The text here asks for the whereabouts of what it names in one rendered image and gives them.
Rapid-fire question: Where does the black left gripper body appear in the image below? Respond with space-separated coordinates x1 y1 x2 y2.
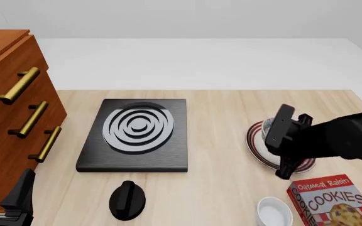
0 208 35 226

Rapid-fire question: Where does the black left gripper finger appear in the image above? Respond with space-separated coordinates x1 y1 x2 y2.
0 168 36 218

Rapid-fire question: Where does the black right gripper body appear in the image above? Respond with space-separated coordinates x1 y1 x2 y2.
275 131 311 181

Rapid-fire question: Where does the flat plate on black stalk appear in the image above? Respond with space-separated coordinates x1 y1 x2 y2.
263 104 314 155

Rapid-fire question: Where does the white plate with red rings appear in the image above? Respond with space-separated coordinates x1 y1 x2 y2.
246 119 317 175

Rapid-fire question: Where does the white ramekin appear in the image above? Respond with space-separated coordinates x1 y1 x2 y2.
256 196 294 226

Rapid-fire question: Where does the flat black stove plate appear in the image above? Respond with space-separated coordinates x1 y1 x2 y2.
75 98 189 173

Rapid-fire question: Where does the red cookies box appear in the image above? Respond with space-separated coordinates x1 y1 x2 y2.
286 173 362 226

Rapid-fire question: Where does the round black stove knob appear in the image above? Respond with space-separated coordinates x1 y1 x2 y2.
108 180 146 222

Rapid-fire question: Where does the tall wooden drawer front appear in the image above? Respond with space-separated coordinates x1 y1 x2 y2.
0 34 50 145

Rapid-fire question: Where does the long brass drawer handle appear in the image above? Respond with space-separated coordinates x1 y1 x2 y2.
0 66 41 105

